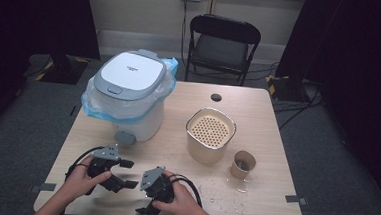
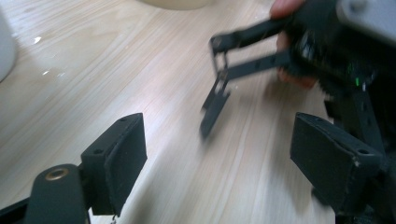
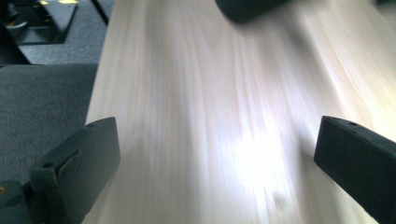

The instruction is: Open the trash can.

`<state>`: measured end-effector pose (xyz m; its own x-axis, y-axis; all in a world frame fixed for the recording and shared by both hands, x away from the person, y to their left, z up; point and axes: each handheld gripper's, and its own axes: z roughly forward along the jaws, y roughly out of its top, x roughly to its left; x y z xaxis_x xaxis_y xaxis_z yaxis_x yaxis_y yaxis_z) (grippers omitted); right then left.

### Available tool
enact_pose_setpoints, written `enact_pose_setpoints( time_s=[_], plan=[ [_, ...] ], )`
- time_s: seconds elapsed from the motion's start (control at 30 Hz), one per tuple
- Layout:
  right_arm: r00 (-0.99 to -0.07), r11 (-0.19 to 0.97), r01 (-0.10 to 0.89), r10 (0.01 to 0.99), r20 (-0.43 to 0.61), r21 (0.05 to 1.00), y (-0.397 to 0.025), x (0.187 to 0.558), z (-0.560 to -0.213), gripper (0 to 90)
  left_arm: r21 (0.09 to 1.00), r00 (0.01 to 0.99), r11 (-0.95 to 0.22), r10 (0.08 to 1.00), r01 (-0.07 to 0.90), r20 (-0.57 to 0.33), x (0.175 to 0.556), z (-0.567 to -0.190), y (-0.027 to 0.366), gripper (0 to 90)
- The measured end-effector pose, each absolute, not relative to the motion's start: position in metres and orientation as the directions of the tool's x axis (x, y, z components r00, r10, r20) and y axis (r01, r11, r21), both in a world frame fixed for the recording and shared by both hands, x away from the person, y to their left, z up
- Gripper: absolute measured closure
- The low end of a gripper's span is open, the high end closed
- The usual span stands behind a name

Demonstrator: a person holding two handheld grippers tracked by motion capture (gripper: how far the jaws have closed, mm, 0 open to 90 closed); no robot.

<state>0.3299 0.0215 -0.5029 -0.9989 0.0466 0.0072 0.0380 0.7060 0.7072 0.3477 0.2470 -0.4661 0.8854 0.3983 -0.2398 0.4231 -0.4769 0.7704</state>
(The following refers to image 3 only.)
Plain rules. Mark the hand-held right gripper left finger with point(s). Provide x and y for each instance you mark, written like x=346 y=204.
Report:
x=77 y=161

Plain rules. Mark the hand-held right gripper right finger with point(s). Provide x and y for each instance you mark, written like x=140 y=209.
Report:
x=358 y=165

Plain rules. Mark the black curtain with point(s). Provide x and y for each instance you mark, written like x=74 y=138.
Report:
x=9 y=53

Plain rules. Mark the black stand base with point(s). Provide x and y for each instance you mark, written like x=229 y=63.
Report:
x=46 y=25

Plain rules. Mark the black floor strip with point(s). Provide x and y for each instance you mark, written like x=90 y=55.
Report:
x=100 y=11

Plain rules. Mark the yellow floor tape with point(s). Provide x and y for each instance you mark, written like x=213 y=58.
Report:
x=67 y=1
x=43 y=2

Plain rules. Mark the dark blurred object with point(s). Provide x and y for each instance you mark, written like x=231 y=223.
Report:
x=246 y=9

